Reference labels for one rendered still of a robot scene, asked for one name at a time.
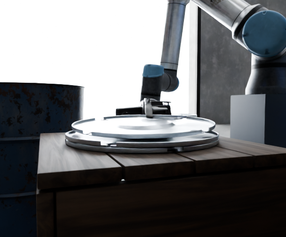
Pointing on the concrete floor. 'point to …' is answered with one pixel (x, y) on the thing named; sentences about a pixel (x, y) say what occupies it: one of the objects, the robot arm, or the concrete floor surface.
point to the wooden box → (168, 191)
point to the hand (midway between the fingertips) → (148, 117)
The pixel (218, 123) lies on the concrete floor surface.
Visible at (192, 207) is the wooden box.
